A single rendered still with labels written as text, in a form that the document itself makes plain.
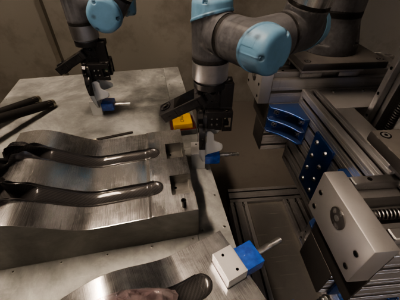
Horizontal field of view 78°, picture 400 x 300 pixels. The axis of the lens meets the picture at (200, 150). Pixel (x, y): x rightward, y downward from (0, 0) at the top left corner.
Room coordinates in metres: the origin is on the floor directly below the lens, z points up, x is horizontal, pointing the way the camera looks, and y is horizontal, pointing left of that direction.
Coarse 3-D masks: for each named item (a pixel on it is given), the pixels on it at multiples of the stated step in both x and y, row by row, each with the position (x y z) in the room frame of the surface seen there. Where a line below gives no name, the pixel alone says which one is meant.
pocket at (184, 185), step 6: (180, 174) 0.37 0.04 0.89; (186, 174) 0.37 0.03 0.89; (174, 180) 0.36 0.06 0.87; (180, 180) 0.37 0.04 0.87; (186, 180) 0.37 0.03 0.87; (174, 186) 0.35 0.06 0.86; (180, 186) 0.35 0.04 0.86; (186, 186) 0.35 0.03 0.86; (174, 192) 0.34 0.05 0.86; (180, 192) 0.34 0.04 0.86; (186, 192) 0.34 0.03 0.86
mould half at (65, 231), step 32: (32, 160) 0.37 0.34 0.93; (160, 160) 0.41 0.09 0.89; (160, 192) 0.33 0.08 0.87; (192, 192) 0.32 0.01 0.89; (0, 224) 0.22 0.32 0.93; (32, 224) 0.23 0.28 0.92; (64, 224) 0.24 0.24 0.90; (96, 224) 0.25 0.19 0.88; (128, 224) 0.25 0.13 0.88; (160, 224) 0.26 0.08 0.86; (192, 224) 0.27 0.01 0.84; (0, 256) 0.21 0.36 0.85; (32, 256) 0.22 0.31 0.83; (64, 256) 0.23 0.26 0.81
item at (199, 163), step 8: (192, 144) 0.51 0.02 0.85; (192, 152) 0.48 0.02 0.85; (216, 152) 0.49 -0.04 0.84; (224, 152) 0.50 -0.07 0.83; (232, 152) 0.50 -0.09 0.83; (192, 160) 0.47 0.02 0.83; (200, 160) 0.47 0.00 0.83; (208, 160) 0.48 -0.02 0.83; (216, 160) 0.48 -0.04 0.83; (192, 168) 0.47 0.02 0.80
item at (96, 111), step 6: (90, 102) 0.73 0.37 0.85; (102, 102) 0.75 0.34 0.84; (108, 102) 0.75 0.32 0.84; (114, 102) 0.76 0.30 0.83; (120, 102) 0.76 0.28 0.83; (126, 102) 0.77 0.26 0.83; (96, 108) 0.73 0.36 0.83; (102, 108) 0.74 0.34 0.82; (108, 108) 0.74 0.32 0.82; (114, 108) 0.75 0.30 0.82; (96, 114) 0.73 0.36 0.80; (102, 114) 0.74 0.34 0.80
